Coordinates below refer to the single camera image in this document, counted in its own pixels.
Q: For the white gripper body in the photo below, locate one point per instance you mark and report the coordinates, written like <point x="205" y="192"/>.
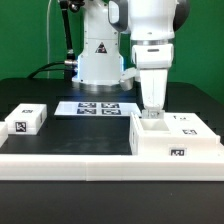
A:
<point x="153" y="88"/>

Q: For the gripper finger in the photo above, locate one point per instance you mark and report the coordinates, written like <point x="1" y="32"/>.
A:
<point x="153" y="113"/>

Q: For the white cabinet body box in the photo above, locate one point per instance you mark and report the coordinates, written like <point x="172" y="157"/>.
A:
<point x="152" y="138"/>

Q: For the white cabinet door panel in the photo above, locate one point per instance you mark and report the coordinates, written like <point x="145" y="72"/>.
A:
<point x="152" y="118"/>
<point x="187" y="124"/>

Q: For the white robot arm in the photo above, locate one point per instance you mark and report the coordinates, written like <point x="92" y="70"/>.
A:
<point x="127" y="41"/>

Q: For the white marker base sheet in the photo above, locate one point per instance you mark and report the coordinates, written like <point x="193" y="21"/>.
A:
<point x="72" y="108"/>

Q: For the small white box part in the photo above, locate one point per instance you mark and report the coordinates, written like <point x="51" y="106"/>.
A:
<point x="26" y="119"/>

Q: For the white block at left edge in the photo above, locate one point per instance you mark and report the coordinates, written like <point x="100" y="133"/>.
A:
<point x="3" y="133"/>

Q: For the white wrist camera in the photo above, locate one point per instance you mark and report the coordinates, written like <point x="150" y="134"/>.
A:
<point x="128" y="77"/>

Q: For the white L-shaped frame fence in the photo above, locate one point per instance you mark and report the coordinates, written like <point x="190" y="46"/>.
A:
<point x="200" y="166"/>

